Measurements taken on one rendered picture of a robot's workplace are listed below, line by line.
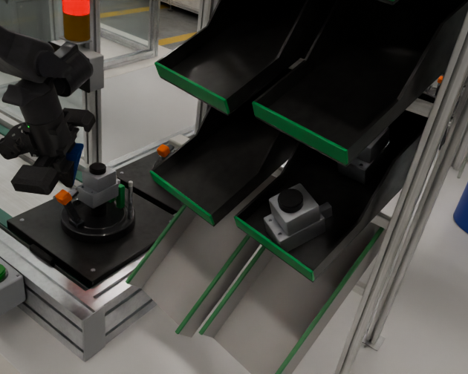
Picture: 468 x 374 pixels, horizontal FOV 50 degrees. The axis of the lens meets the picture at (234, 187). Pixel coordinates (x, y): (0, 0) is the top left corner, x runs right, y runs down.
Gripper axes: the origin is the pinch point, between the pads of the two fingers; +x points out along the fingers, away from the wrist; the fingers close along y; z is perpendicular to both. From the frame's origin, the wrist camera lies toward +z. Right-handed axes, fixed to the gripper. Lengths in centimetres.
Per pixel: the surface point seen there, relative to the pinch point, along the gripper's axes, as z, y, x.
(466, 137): -86, -77, 44
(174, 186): -22.1, 7.0, -7.0
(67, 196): 0.2, 1.2, 4.8
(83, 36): 5.9, -27.6, -9.5
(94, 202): -2.5, -1.7, 9.1
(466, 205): -81, -43, 40
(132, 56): 36, -114, 48
